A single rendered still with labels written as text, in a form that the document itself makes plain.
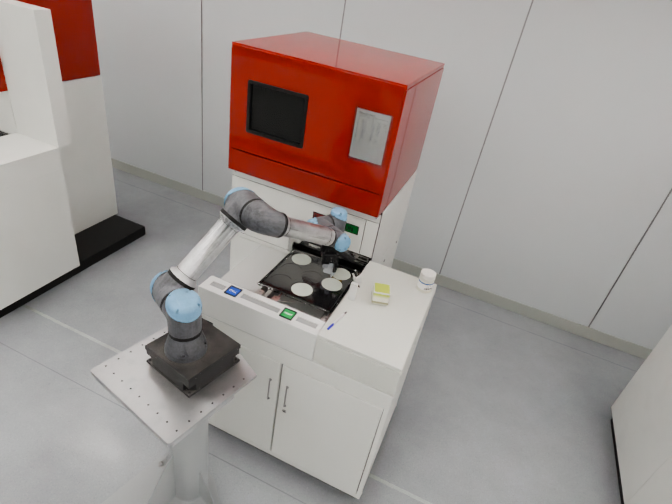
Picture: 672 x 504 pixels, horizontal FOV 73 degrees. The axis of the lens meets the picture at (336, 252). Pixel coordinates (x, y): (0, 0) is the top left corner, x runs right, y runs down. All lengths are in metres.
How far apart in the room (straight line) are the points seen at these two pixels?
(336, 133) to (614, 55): 1.93
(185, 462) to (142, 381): 0.52
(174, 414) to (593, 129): 2.93
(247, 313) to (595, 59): 2.56
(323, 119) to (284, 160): 0.29
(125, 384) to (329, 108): 1.33
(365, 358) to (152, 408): 0.77
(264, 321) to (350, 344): 0.37
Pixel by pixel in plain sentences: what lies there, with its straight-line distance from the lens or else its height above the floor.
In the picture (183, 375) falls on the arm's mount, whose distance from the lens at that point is 1.71.
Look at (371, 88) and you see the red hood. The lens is 1.95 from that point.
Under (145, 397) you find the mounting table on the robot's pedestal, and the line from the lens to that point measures 1.78.
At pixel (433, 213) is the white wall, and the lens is 3.72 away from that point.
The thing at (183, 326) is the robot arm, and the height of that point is 1.07.
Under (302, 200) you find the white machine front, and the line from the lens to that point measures 2.28.
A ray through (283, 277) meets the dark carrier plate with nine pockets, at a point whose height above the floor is 0.90.
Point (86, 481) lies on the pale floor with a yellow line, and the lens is 2.62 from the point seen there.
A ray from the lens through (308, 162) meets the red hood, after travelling 2.14.
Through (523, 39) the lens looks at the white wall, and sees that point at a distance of 3.36.
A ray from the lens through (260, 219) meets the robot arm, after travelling 1.61.
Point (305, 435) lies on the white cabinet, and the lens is 2.24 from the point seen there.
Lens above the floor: 2.19
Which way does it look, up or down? 32 degrees down
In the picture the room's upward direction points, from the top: 10 degrees clockwise
